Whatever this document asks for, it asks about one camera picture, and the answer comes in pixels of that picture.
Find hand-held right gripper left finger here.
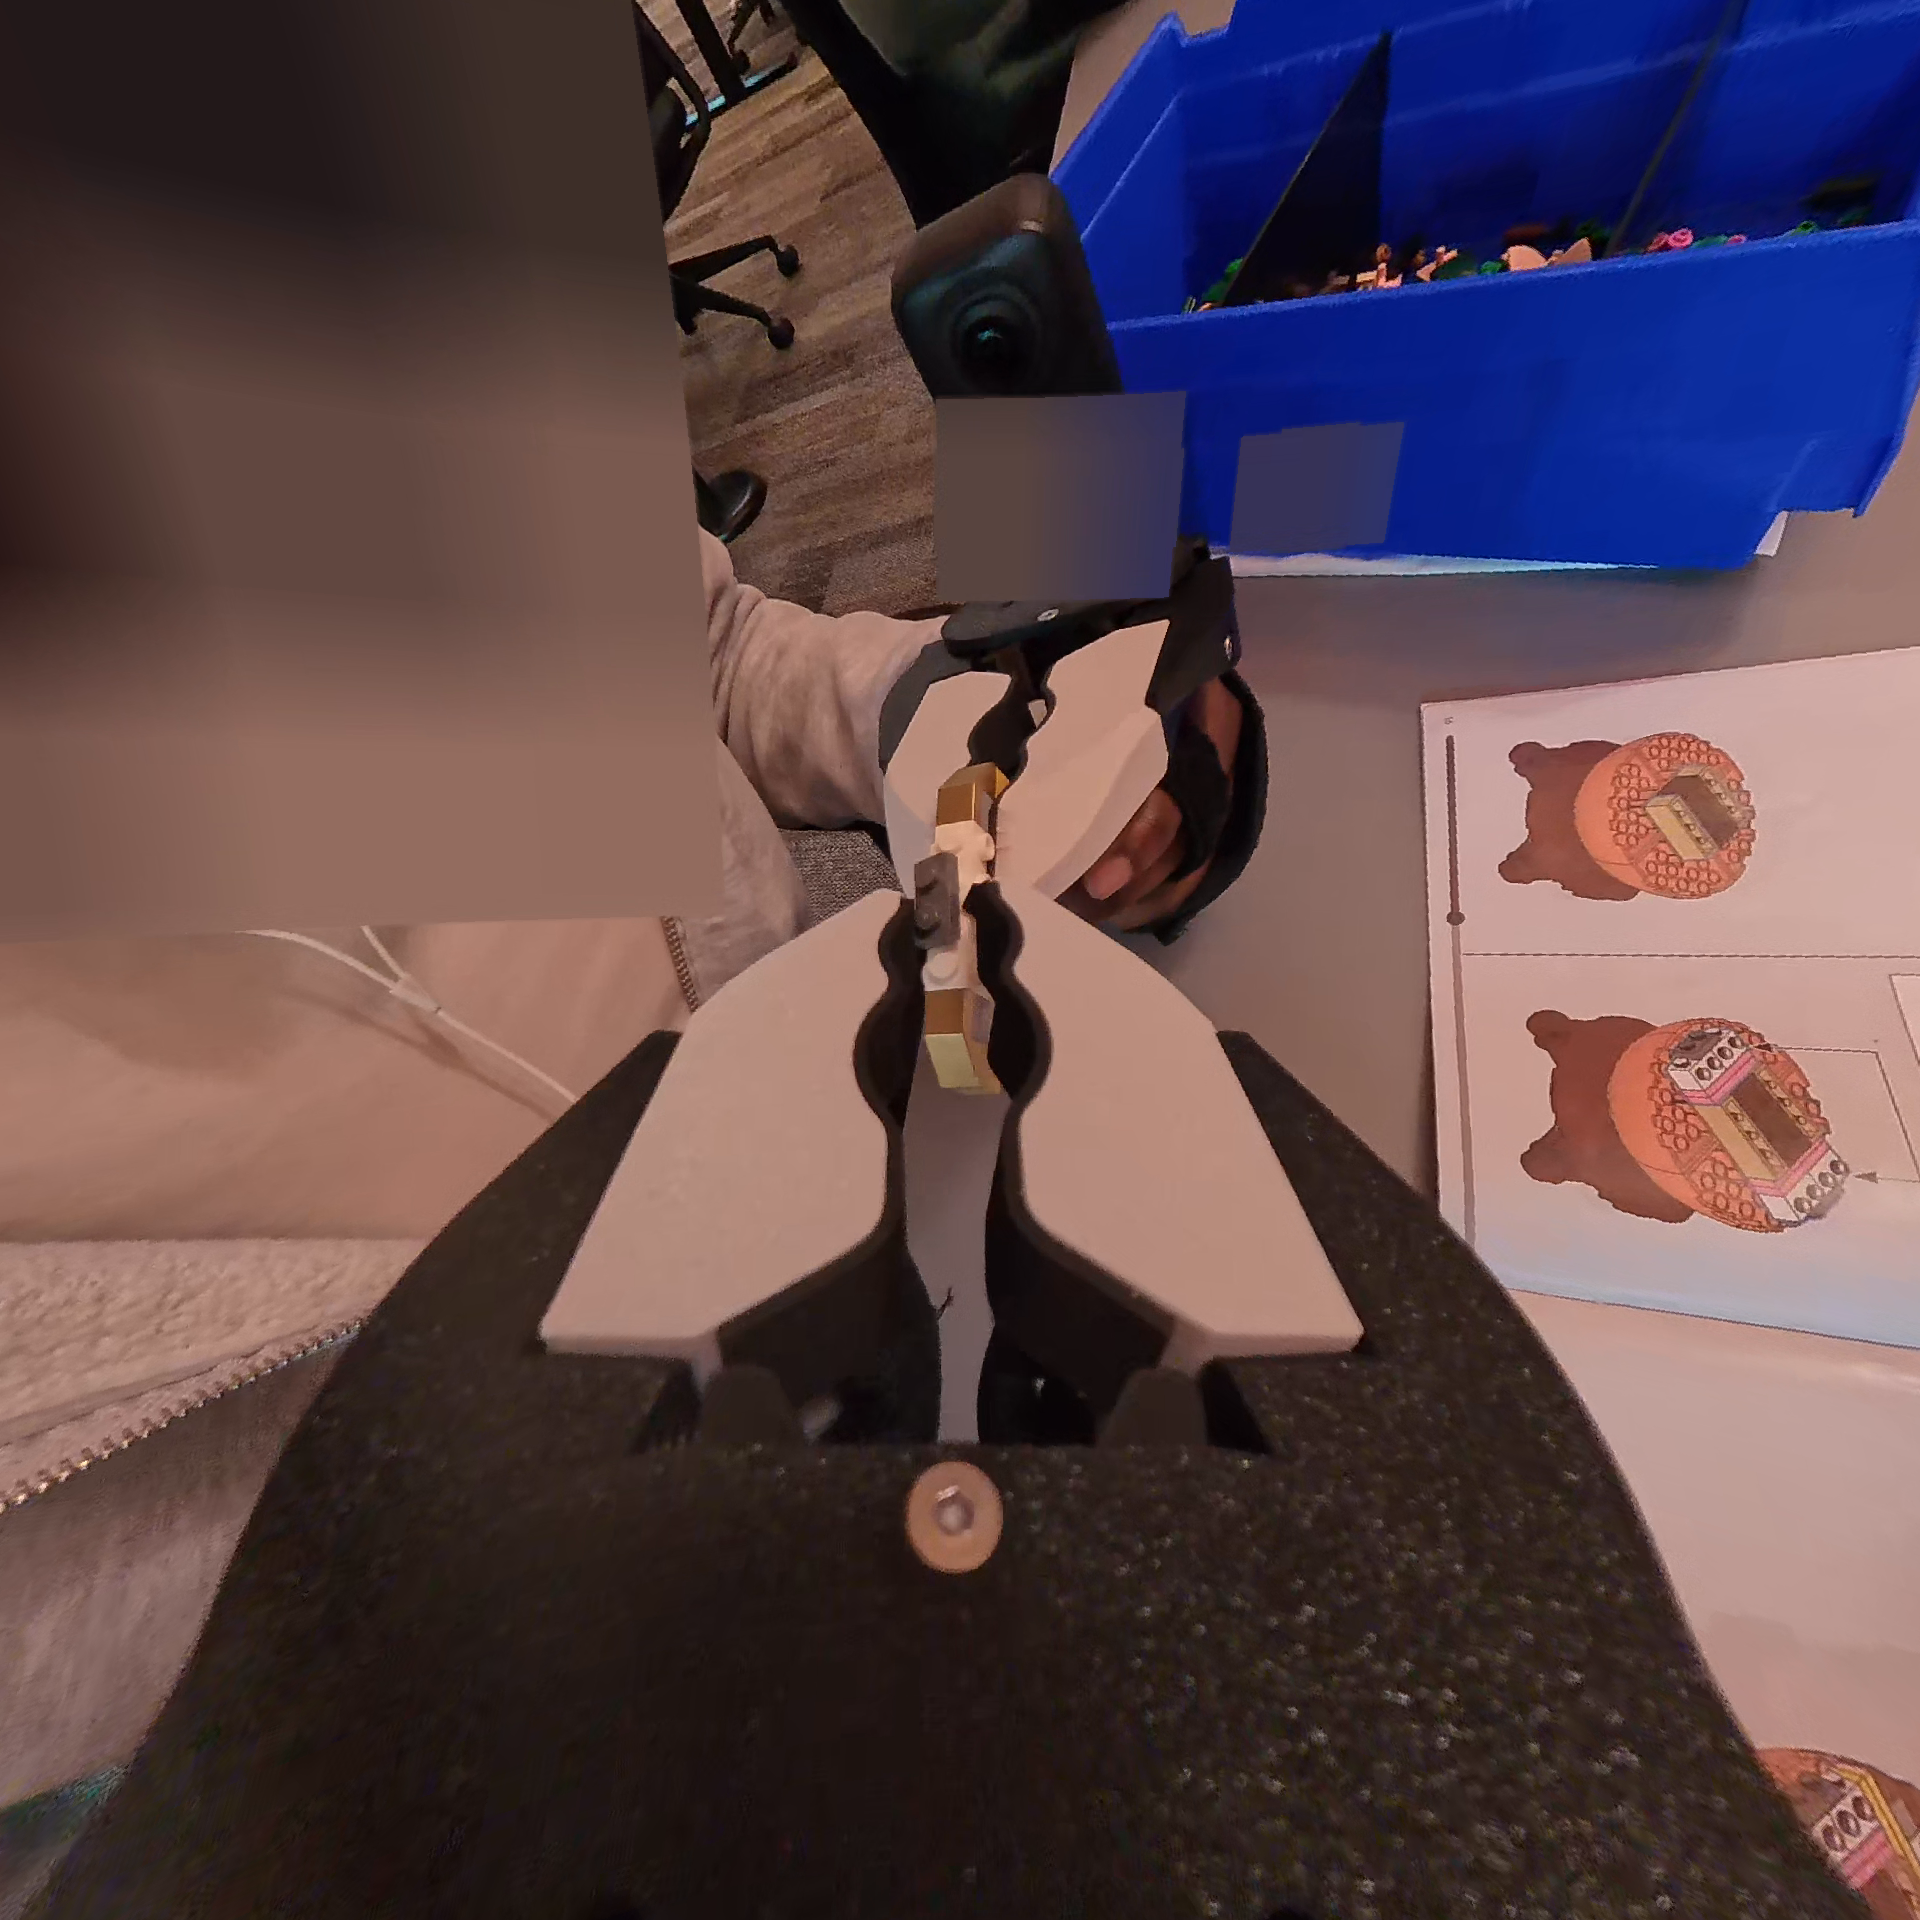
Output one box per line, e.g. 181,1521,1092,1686
542,886,916,1373

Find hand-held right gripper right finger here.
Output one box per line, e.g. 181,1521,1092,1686
986,886,1359,1403

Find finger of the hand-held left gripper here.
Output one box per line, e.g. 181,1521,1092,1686
887,661,1047,903
1006,625,1187,916

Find white yellow brick strip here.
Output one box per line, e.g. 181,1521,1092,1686
910,756,1011,1097

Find pile of small colourful bricks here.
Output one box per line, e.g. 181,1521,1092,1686
1196,188,1920,317

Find white instruction booklet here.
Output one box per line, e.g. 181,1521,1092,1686
1418,646,1920,1920

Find blue plastic bin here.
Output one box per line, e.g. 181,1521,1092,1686
1055,0,1920,571

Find white earphone cable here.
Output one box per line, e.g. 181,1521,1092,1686
239,926,578,1117

